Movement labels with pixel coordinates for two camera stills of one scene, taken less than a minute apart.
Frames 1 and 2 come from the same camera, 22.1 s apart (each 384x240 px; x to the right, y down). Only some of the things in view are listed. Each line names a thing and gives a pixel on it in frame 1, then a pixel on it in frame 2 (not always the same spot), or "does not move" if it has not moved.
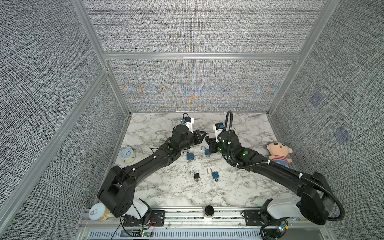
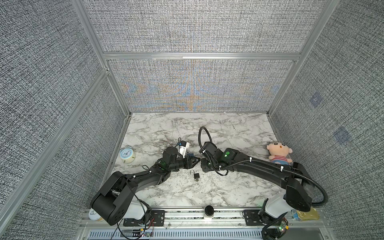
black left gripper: (198, 140) -> (188, 163)
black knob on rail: (209, 210) does not move
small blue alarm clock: (127, 155) does not move
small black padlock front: (196, 175) does not move
